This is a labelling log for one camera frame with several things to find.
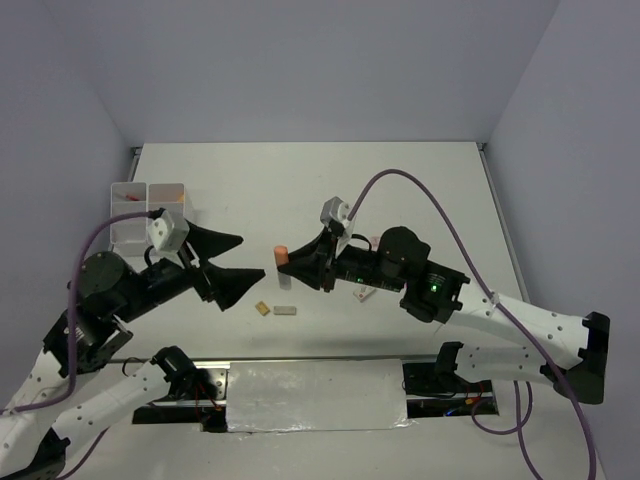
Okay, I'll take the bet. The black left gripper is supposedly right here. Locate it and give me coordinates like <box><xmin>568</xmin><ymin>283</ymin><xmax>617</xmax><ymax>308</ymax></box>
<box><xmin>118</xmin><ymin>219</ymin><xmax>267</xmax><ymax>320</ymax></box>

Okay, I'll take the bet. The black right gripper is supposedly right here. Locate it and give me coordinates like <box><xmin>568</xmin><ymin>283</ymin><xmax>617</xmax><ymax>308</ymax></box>
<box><xmin>277</xmin><ymin>226</ymin><xmax>404</xmax><ymax>292</ymax></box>

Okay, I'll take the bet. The orange grey utility knife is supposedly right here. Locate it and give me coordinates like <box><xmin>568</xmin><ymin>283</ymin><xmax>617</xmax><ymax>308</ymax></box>
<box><xmin>273</xmin><ymin>244</ymin><xmax>293</xmax><ymax>291</ymax></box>

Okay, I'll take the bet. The grey eraser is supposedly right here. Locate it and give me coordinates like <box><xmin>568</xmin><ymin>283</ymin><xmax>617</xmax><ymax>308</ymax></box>
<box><xmin>273</xmin><ymin>306</ymin><xmax>297</xmax><ymax>316</ymax></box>

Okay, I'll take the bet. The yellow eraser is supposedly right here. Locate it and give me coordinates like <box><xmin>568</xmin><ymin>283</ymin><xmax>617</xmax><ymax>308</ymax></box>
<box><xmin>255</xmin><ymin>301</ymin><xmax>271</xmax><ymax>316</ymax></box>

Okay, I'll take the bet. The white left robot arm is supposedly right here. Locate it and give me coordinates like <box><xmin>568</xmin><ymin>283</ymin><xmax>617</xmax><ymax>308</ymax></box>
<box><xmin>1</xmin><ymin>210</ymin><xmax>265</xmax><ymax>479</ymax></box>

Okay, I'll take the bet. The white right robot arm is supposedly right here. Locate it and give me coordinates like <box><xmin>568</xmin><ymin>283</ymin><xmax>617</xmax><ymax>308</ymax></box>
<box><xmin>274</xmin><ymin>227</ymin><xmax>610</xmax><ymax>405</ymax></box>

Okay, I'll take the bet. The white red small box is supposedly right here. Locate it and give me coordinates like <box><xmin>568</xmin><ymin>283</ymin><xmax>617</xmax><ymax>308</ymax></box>
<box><xmin>353</xmin><ymin>286</ymin><xmax>377</xmax><ymax>302</ymax></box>

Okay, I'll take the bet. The white compartment box left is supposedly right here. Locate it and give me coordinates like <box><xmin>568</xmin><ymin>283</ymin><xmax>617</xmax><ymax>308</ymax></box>
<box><xmin>110</xmin><ymin>182</ymin><xmax>147</xmax><ymax>246</ymax></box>

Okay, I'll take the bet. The white taped cover panel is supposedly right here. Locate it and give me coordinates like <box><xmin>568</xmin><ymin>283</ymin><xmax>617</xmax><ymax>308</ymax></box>
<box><xmin>226</xmin><ymin>359</ymin><xmax>410</xmax><ymax>433</ymax></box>

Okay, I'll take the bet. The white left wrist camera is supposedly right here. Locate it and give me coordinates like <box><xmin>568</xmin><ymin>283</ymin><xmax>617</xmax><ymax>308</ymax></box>
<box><xmin>147</xmin><ymin>208</ymin><xmax>190</xmax><ymax>255</ymax></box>

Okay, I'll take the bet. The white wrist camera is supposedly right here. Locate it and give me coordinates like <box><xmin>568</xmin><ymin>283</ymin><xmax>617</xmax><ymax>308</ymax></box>
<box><xmin>320</xmin><ymin>196</ymin><xmax>355</xmax><ymax>258</ymax></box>
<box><xmin>147</xmin><ymin>208</ymin><xmax>190</xmax><ymax>255</ymax></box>

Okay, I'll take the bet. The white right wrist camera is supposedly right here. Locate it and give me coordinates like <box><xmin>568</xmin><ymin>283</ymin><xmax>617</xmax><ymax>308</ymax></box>
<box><xmin>320</xmin><ymin>196</ymin><xmax>355</xmax><ymax>258</ymax></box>

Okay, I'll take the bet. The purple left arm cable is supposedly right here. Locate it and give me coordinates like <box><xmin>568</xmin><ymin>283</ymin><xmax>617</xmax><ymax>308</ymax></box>
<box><xmin>0</xmin><ymin>209</ymin><xmax>166</xmax><ymax>480</ymax></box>

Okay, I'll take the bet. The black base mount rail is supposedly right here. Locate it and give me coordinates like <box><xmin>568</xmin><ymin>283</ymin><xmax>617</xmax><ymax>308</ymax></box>
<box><xmin>132</xmin><ymin>357</ymin><xmax>498</xmax><ymax>434</ymax></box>

